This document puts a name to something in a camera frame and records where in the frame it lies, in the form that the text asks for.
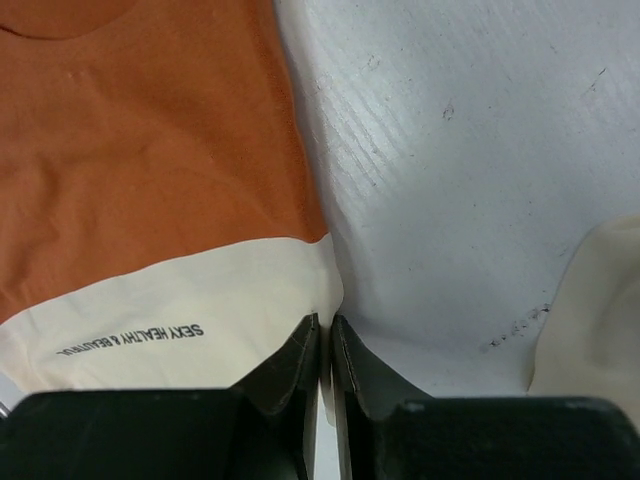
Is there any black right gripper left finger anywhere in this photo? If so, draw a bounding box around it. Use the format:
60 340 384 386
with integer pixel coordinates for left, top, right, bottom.
9 315 320 479

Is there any orange and cream underwear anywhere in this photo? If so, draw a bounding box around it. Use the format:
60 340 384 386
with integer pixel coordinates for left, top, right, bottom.
1 1 343 395

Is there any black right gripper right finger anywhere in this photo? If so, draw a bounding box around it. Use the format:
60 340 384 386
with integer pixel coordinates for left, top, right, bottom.
331 315 639 479

